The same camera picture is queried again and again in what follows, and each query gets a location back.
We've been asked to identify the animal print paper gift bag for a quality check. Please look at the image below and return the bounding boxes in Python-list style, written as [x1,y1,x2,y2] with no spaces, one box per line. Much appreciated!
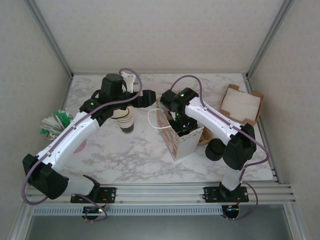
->
[147,101,205,162]

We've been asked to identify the striped paper cup stack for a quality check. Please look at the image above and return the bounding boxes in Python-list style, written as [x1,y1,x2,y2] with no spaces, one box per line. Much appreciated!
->
[116,107,136,135]

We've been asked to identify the brown pulp cup carrier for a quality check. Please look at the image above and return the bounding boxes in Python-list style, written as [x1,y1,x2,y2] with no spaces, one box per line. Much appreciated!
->
[198,126,213,147]

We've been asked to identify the white paper napkin stack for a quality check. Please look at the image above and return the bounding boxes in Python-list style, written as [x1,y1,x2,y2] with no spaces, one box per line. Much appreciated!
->
[221,88,261,121]

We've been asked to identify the black cup lid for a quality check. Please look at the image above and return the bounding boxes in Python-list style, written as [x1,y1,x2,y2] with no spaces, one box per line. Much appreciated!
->
[204,138,227,162]

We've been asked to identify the paper wrapped straws bunch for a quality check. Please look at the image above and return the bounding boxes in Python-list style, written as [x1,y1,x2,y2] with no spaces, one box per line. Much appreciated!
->
[39,109,75,142]

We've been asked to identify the pink straw holder cup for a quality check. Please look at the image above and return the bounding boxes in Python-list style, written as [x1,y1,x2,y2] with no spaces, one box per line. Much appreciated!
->
[74,138,87,153]

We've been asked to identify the brown cardboard napkin tray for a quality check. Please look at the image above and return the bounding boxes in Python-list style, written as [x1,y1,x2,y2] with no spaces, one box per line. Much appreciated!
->
[219,84,265,126]

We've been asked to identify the small black controller board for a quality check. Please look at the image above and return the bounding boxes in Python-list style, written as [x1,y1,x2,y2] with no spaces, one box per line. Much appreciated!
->
[83,206,111,217]
[222,204,241,218]

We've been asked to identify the aluminium frame post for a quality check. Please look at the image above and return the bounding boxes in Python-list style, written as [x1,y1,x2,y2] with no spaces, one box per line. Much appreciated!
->
[26,0,75,78]
[245,0,296,79]

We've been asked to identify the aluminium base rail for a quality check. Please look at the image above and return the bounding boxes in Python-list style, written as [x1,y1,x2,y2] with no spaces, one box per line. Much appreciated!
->
[24,183,296,207]

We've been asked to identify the grey slotted cable duct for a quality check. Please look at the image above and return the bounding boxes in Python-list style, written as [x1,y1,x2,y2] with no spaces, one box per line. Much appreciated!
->
[32,205,225,216]

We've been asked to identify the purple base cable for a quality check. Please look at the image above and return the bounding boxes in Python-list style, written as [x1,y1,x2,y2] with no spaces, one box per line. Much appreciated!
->
[74,197,111,223]
[221,183,260,222]

